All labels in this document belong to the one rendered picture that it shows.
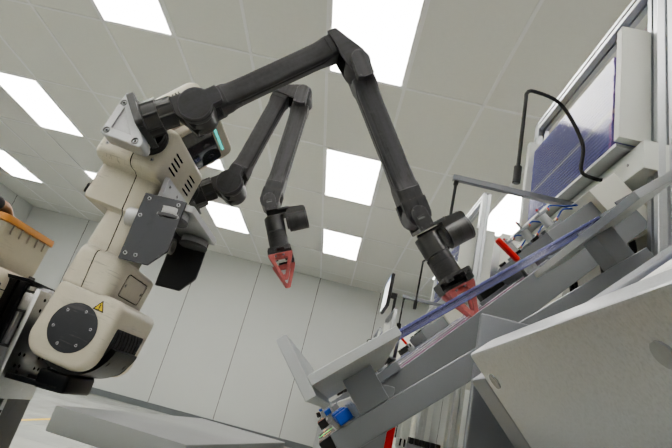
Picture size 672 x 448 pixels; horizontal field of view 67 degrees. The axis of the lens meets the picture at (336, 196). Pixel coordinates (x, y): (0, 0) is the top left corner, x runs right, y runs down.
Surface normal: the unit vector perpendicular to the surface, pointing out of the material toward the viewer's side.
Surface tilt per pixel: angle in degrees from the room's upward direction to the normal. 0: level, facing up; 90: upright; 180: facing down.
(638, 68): 90
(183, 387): 90
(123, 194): 90
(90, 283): 90
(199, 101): 99
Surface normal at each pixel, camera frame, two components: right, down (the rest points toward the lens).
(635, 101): 0.04, -0.39
